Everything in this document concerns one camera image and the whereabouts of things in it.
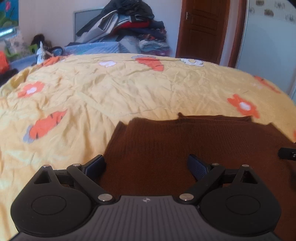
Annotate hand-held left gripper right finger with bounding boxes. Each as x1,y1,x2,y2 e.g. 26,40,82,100
178,154,258,205

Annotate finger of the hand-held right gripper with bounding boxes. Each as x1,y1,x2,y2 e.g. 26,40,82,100
279,147,296,161

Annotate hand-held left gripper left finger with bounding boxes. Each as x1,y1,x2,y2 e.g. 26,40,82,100
33,154,115,205

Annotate brown knit sweater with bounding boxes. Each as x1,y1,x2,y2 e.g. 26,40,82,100
99,112,296,241

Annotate dark and grey clothes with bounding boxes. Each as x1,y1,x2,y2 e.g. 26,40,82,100
0,68,19,87

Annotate pile of clothes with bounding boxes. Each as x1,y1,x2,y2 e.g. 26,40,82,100
76,0,170,56

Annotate yellow floral quilt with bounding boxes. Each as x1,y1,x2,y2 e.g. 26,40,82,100
0,53,296,241

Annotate white wardrobe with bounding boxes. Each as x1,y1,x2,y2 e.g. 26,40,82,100
235,0,296,98

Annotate blue quilted blanket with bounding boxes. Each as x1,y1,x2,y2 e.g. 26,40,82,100
9,42,131,70

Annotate white plastic bag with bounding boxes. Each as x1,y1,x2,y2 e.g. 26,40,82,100
37,41,45,65

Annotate green plastic stool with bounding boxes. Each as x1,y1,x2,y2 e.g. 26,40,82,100
6,45,38,58

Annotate brown wooden door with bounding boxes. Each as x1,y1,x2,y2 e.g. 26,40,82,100
175,0,247,67

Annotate orange plastic bag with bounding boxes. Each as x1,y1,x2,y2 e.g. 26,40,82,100
0,51,10,73

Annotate grey flat panel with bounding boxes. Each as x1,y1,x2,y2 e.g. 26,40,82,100
73,9,104,42

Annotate grey floral pillow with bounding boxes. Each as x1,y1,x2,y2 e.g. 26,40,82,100
5,35,26,57

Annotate white window frame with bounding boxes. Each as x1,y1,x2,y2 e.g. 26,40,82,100
0,27,18,39

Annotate lotus wall poster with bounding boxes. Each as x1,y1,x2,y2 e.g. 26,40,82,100
0,0,19,28

